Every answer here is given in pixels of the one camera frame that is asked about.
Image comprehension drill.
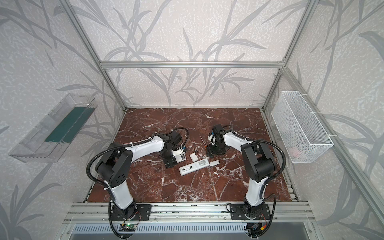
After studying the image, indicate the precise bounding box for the white wire mesh basket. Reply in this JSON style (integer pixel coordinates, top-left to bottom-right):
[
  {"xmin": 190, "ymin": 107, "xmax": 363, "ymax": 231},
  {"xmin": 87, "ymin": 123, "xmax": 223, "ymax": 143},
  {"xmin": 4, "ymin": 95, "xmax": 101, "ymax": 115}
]
[{"xmin": 272, "ymin": 91, "xmax": 334, "ymax": 164}]

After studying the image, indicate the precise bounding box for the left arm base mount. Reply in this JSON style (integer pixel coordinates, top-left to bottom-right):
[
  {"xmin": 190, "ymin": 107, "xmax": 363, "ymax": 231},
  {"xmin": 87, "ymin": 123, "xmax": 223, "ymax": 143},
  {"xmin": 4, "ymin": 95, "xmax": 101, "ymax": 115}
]
[{"xmin": 109, "ymin": 204, "xmax": 152, "ymax": 221}]

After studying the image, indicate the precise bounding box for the aluminium frame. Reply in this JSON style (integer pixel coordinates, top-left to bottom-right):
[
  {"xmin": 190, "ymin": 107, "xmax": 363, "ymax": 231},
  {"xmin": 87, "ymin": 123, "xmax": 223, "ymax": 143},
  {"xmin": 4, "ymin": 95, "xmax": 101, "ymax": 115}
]
[{"xmin": 59, "ymin": 0, "xmax": 384, "ymax": 240}]

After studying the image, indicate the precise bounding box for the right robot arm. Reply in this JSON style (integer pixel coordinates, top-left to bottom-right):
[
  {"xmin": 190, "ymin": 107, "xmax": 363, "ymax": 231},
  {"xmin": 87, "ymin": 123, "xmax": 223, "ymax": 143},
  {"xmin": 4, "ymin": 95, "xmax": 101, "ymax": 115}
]
[{"xmin": 206, "ymin": 125, "xmax": 287, "ymax": 216}]

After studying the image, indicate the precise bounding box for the right connector wiring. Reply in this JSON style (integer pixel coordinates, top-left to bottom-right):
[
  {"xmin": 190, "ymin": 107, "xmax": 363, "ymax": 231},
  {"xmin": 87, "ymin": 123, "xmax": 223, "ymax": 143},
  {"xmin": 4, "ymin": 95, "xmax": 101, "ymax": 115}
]
[{"xmin": 245, "ymin": 221, "xmax": 268, "ymax": 235}]

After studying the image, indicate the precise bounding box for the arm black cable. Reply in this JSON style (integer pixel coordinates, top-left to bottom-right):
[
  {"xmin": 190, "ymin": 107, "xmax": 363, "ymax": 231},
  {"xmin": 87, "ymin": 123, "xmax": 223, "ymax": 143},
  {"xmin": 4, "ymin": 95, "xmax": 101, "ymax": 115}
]
[
  {"xmin": 221, "ymin": 124, "xmax": 287, "ymax": 187},
  {"xmin": 170, "ymin": 127, "xmax": 190, "ymax": 148}
]

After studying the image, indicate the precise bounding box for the long white remote control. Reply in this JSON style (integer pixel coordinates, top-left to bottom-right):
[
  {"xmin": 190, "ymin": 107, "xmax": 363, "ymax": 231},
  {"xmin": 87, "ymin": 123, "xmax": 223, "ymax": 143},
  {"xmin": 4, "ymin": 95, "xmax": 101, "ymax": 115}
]
[{"xmin": 179, "ymin": 159, "xmax": 210, "ymax": 176}]

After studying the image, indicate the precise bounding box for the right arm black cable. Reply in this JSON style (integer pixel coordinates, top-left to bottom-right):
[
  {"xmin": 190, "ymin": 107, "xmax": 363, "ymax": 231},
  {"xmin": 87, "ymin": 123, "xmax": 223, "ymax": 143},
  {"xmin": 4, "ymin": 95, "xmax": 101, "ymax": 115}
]
[{"xmin": 221, "ymin": 124, "xmax": 287, "ymax": 187}]

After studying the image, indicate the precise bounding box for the pink object in basket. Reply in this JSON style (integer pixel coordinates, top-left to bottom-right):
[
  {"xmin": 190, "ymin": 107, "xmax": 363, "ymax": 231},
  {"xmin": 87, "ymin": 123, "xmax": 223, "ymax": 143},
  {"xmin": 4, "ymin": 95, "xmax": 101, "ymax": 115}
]
[{"xmin": 289, "ymin": 147, "xmax": 303, "ymax": 159}]

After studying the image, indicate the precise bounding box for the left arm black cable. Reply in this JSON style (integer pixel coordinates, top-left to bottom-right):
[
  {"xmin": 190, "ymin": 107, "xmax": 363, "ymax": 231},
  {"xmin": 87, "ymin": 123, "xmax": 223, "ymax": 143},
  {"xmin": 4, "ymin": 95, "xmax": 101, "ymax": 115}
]
[{"xmin": 170, "ymin": 127, "xmax": 190, "ymax": 148}]

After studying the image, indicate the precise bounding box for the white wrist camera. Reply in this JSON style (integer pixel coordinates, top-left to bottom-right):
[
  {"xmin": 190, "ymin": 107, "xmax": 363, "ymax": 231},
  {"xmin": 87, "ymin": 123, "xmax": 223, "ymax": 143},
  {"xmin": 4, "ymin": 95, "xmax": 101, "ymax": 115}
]
[
  {"xmin": 208, "ymin": 129, "xmax": 216, "ymax": 145},
  {"xmin": 172, "ymin": 145, "xmax": 187, "ymax": 163}
]

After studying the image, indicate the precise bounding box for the short remote white cover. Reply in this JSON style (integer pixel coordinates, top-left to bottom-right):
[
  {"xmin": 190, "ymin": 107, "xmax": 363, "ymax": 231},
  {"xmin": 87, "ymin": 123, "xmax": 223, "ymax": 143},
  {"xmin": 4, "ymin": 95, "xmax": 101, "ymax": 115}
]
[{"xmin": 190, "ymin": 153, "xmax": 199, "ymax": 162}]

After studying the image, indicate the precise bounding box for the white battery cover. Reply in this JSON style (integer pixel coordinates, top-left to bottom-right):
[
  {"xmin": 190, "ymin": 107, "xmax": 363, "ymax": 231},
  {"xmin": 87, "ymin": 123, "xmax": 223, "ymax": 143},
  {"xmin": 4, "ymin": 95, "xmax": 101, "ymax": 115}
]
[{"xmin": 210, "ymin": 160, "xmax": 220, "ymax": 167}]

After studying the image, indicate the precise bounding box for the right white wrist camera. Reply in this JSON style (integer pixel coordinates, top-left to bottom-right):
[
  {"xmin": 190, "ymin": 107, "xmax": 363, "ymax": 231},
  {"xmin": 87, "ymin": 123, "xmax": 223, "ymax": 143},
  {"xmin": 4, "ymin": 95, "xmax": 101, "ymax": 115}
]
[{"xmin": 208, "ymin": 129, "xmax": 216, "ymax": 145}]

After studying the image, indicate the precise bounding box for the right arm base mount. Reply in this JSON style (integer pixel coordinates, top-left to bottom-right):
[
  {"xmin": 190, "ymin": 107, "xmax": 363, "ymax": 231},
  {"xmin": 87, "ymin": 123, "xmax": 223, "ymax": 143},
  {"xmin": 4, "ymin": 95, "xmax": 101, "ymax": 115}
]
[{"xmin": 228, "ymin": 203, "xmax": 272, "ymax": 221}]

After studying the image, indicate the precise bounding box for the left circuit board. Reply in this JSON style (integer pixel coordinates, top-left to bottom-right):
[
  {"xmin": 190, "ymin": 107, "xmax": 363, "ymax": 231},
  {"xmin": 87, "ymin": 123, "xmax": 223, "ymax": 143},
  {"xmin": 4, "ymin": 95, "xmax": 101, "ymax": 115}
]
[{"xmin": 119, "ymin": 223, "xmax": 138, "ymax": 233}]

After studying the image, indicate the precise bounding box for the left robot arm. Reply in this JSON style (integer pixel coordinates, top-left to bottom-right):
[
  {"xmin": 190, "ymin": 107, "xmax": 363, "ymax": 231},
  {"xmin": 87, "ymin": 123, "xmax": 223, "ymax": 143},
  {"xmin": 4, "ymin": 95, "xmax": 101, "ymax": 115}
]
[{"xmin": 86, "ymin": 128, "xmax": 189, "ymax": 211}]

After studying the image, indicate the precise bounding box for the clear plastic wall bin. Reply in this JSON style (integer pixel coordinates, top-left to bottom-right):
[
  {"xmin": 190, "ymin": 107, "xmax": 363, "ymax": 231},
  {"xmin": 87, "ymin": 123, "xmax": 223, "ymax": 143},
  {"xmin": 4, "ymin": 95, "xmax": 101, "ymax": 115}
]
[{"xmin": 9, "ymin": 94, "xmax": 98, "ymax": 163}]

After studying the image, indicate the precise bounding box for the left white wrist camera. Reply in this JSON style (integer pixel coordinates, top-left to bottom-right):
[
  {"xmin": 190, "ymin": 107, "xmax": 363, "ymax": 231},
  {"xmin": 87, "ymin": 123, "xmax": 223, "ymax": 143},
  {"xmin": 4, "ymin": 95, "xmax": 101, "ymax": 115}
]
[{"xmin": 172, "ymin": 145, "xmax": 187, "ymax": 163}]

